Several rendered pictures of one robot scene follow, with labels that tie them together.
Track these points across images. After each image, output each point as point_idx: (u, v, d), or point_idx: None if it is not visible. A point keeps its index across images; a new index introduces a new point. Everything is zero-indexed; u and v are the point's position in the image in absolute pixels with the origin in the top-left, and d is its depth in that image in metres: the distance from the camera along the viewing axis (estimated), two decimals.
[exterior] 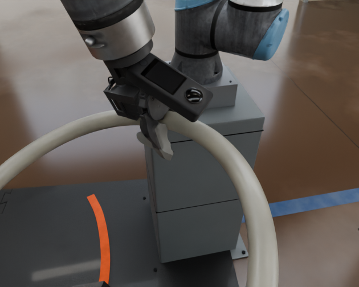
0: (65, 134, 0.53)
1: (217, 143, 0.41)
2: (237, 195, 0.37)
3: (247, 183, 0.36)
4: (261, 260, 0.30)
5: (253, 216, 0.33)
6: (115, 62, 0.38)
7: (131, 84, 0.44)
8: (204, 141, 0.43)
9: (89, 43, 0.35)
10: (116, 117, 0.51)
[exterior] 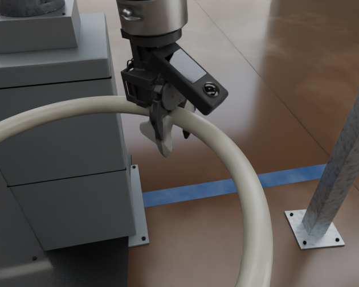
0: (68, 109, 0.52)
1: (224, 142, 0.41)
2: (237, 192, 0.37)
3: (250, 181, 0.36)
4: (257, 253, 0.29)
5: (253, 211, 0.33)
6: (144, 40, 0.39)
7: (150, 70, 0.45)
8: (210, 138, 0.43)
9: (126, 13, 0.36)
10: (123, 102, 0.51)
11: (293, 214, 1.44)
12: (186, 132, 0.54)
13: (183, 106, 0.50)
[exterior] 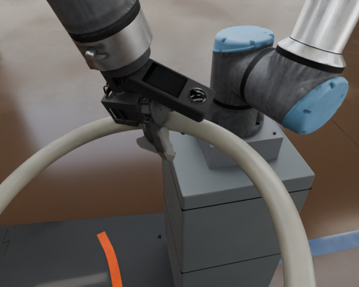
0: (61, 148, 0.51)
1: (225, 139, 0.41)
2: (255, 187, 0.37)
3: (264, 174, 0.36)
4: (294, 247, 0.31)
5: (277, 205, 0.34)
6: (116, 71, 0.37)
7: (130, 91, 0.43)
8: (211, 138, 0.43)
9: (90, 55, 0.34)
10: (113, 123, 0.50)
11: None
12: None
13: (172, 110, 0.49)
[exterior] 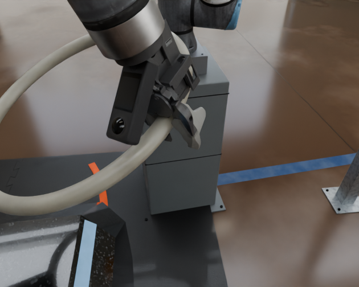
0: (69, 49, 0.76)
1: None
2: None
3: (178, 48, 0.57)
4: None
5: None
6: None
7: None
8: None
9: None
10: None
11: (329, 190, 1.94)
12: (190, 143, 0.51)
13: (171, 121, 0.47)
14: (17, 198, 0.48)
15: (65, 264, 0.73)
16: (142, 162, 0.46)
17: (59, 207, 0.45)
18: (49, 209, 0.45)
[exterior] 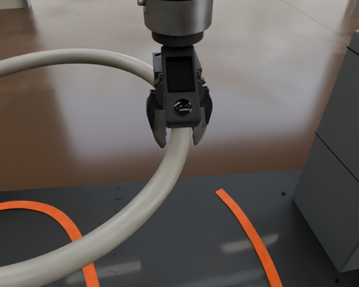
0: None
1: (105, 52, 0.61)
2: (133, 71, 0.58)
3: (137, 61, 0.58)
4: None
5: (149, 70, 0.56)
6: (153, 32, 0.40)
7: None
8: (94, 56, 0.61)
9: (137, 1, 0.38)
10: (6, 64, 0.60)
11: None
12: (192, 138, 0.53)
13: None
14: (56, 251, 0.32)
15: None
16: (187, 153, 0.44)
17: (133, 229, 0.35)
18: (121, 237, 0.34)
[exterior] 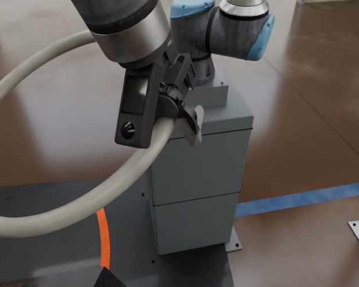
0: (41, 57, 0.71)
1: None
2: None
3: None
4: None
5: None
6: None
7: None
8: None
9: None
10: (77, 37, 0.71)
11: (356, 224, 1.74)
12: (191, 141, 0.52)
13: (174, 121, 0.47)
14: (17, 219, 0.44)
15: None
16: (149, 165, 0.45)
17: (68, 222, 0.43)
18: (57, 225, 0.43)
